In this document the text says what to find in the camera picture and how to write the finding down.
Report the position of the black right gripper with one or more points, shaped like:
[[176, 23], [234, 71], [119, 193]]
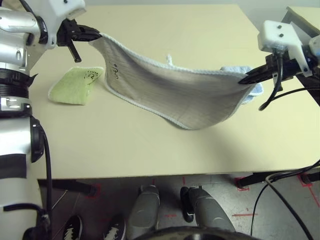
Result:
[[288, 67]]

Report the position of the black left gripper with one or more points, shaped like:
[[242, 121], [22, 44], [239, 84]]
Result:
[[66, 32]]

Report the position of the beige towel with white edging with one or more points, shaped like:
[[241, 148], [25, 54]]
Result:
[[175, 95]]

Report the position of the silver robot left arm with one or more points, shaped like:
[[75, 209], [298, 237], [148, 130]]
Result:
[[15, 140]]

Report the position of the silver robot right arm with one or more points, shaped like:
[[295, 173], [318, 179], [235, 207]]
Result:
[[315, 47]]

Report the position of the blue folded towel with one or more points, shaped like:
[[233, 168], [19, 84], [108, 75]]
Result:
[[256, 92]]

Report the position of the green folded towel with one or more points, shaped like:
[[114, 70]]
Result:
[[72, 87]]

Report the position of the black table foot bar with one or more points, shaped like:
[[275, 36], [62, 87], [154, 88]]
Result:
[[67, 186], [260, 177]]

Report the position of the red floor tape strip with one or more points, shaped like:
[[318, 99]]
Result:
[[245, 214]]

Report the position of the grey robot right leg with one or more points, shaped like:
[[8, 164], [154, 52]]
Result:
[[207, 210]]

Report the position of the grey robot leg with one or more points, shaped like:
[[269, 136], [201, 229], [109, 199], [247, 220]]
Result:
[[207, 210], [145, 210]]

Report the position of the black robot torso rim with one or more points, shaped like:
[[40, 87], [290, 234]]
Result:
[[197, 235]]

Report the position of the grey robot left leg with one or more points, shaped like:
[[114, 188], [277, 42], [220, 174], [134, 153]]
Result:
[[145, 210]]

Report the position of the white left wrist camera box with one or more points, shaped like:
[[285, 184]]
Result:
[[67, 7]]

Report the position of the beige side table black frame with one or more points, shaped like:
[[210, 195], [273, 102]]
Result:
[[302, 20]]

